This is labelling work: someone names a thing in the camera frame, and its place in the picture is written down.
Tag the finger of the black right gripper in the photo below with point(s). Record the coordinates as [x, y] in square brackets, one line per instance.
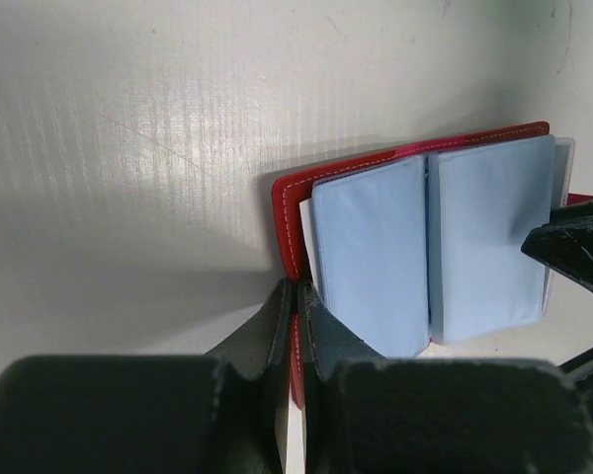
[565, 244]

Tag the red leather card holder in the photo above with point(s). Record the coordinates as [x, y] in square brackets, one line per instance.
[420, 244]

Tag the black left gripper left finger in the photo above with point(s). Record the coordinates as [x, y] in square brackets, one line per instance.
[211, 413]

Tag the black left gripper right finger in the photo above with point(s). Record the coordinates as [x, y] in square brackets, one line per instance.
[366, 413]

